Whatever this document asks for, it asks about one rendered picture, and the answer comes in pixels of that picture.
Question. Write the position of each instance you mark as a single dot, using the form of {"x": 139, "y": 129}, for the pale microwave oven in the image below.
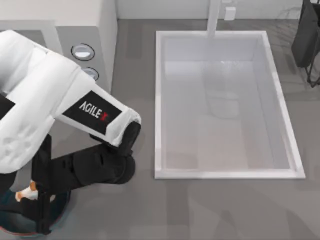
{"x": 100, "y": 50}

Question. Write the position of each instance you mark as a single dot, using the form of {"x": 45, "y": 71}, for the white wall socket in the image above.
{"x": 230, "y": 13}

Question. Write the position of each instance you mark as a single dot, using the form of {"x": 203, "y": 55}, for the white sink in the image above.
{"x": 225, "y": 112}

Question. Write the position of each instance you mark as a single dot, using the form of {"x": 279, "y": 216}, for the black frame stand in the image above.
{"x": 306, "y": 37}

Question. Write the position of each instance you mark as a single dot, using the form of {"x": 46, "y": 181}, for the small round microwave knob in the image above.
{"x": 92, "y": 73}

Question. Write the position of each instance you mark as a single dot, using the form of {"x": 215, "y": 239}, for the orange and white bread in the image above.
{"x": 26, "y": 191}

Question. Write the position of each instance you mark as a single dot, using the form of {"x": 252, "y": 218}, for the large round microwave knob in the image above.
{"x": 83, "y": 51}

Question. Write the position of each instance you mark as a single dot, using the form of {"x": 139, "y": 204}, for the dark blue round basket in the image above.
{"x": 58, "y": 205}

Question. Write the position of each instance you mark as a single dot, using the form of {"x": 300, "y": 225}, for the tall white tap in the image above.
{"x": 215, "y": 17}

